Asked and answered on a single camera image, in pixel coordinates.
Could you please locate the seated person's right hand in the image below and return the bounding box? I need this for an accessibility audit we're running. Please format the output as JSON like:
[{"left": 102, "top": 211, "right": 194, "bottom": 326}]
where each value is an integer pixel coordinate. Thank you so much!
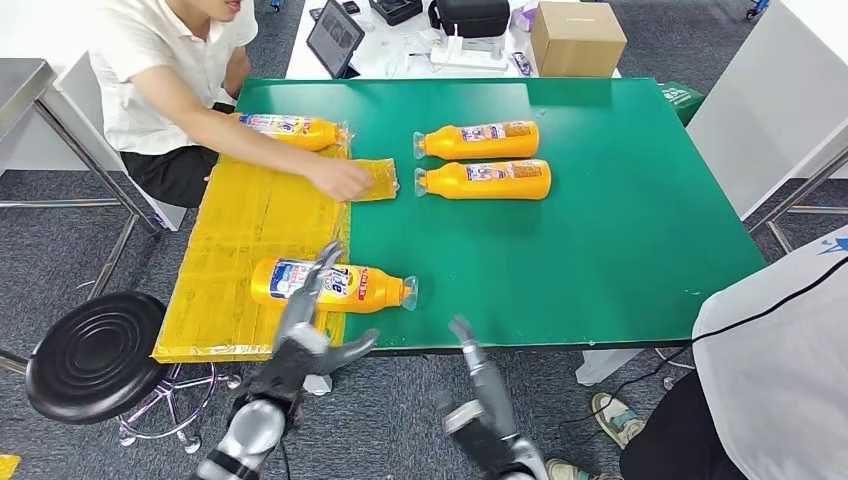
[{"left": 309, "top": 156, "right": 376, "bottom": 202}]

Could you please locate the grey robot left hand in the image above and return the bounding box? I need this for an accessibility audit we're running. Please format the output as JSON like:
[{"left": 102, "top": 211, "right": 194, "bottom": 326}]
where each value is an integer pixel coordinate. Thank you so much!
[{"left": 254, "top": 240, "right": 380, "bottom": 399}]

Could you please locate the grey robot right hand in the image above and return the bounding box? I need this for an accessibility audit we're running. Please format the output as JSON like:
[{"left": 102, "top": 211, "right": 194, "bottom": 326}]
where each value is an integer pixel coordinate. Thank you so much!
[{"left": 449, "top": 315, "right": 521, "bottom": 443}]

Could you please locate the orange detergent bottle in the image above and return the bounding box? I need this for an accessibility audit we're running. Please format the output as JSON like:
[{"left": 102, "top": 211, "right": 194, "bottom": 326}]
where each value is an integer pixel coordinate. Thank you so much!
[
  {"left": 413, "top": 158, "right": 552, "bottom": 202},
  {"left": 411, "top": 120, "right": 541, "bottom": 162},
  {"left": 228, "top": 112, "right": 351, "bottom": 153},
  {"left": 250, "top": 256, "right": 420, "bottom": 315}
]

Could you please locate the pale green sneaker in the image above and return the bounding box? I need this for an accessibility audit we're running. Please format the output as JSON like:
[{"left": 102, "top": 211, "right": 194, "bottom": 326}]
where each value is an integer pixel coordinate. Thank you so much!
[
  {"left": 591, "top": 392, "right": 647, "bottom": 450},
  {"left": 545, "top": 458, "right": 601, "bottom": 480}
]

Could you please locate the yellow plastic-wrapped board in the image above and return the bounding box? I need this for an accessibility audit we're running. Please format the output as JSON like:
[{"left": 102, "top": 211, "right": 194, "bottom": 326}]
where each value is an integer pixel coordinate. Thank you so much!
[{"left": 150, "top": 142, "right": 401, "bottom": 364}]

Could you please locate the chrome stool base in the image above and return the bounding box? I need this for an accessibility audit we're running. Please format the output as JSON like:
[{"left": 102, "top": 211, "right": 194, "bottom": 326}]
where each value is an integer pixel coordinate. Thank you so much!
[{"left": 117, "top": 362, "right": 243, "bottom": 455}]

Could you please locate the dark tablet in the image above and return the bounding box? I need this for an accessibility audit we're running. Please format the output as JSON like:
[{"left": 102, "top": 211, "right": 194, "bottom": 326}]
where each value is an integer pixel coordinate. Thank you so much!
[{"left": 305, "top": 0, "right": 366, "bottom": 79}]

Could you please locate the white power strip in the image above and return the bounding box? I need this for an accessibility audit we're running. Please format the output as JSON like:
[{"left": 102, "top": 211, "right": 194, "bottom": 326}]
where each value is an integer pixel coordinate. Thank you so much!
[{"left": 429, "top": 25, "right": 508, "bottom": 72}]

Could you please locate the black open tray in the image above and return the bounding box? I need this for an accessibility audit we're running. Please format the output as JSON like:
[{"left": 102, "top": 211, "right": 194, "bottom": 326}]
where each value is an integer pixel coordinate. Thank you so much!
[{"left": 368, "top": 0, "right": 425, "bottom": 28}]

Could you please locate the green table mat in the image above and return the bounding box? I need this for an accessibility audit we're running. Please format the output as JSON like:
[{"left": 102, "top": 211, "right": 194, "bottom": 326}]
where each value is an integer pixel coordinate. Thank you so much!
[{"left": 233, "top": 77, "right": 768, "bottom": 352}]

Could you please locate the seated person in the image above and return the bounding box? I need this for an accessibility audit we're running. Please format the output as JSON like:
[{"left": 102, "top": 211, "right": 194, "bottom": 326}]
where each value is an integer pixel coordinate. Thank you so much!
[{"left": 86, "top": 0, "right": 376, "bottom": 210}]

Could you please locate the black carry case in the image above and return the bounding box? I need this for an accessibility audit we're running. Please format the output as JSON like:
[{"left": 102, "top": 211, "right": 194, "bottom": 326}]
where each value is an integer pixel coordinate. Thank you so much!
[{"left": 428, "top": 0, "right": 510, "bottom": 39}]

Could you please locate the black ridged round stool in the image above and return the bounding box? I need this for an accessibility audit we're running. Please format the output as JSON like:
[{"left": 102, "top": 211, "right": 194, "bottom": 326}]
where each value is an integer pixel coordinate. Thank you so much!
[{"left": 25, "top": 291, "right": 170, "bottom": 425}]

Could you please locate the brown cardboard box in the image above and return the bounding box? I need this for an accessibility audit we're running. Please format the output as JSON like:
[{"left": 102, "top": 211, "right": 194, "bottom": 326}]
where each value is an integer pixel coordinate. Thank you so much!
[{"left": 529, "top": 1, "right": 627, "bottom": 79}]

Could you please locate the standing person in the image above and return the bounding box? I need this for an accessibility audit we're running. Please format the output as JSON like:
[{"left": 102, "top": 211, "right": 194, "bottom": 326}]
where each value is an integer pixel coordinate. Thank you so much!
[{"left": 545, "top": 225, "right": 848, "bottom": 480}]

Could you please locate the steel table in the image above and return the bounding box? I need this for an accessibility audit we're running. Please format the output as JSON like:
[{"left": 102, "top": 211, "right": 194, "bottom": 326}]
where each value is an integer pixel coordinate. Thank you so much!
[{"left": 0, "top": 57, "right": 164, "bottom": 376}]

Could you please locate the green bag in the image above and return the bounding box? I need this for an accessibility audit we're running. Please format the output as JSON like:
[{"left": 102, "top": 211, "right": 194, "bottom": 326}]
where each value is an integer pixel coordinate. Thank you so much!
[{"left": 659, "top": 80, "right": 705, "bottom": 127}]

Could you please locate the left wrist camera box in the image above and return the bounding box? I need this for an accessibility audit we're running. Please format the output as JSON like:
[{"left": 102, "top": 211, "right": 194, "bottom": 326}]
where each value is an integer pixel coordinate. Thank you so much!
[{"left": 283, "top": 322, "right": 331, "bottom": 356}]

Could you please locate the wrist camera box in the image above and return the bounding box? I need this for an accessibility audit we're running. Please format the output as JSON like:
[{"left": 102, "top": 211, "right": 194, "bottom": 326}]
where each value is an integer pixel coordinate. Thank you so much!
[
  {"left": 433, "top": 390, "right": 492, "bottom": 442},
  {"left": 283, "top": 322, "right": 331, "bottom": 356}
]

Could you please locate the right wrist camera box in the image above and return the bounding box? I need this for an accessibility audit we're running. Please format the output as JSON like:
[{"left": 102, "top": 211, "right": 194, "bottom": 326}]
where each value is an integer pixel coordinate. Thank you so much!
[{"left": 433, "top": 390, "right": 492, "bottom": 442}]

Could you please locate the black thin cable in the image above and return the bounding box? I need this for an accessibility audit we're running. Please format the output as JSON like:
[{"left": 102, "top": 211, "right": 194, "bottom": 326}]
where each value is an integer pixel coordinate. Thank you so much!
[{"left": 563, "top": 254, "right": 848, "bottom": 429}]

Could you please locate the metal table frame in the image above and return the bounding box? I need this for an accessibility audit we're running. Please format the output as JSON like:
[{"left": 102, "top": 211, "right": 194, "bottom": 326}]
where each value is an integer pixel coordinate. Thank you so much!
[{"left": 748, "top": 145, "right": 848, "bottom": 256}]

